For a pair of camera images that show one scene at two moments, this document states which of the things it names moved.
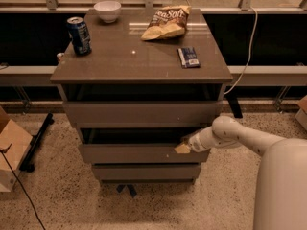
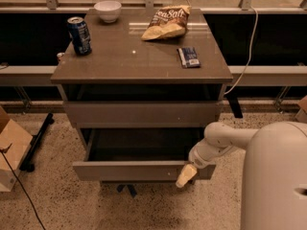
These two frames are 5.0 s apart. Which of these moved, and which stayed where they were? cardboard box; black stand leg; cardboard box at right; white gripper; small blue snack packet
Moved: white gripper
Stayed: cardboard box; small blue snack packet; cardboard box at right; black stand leg
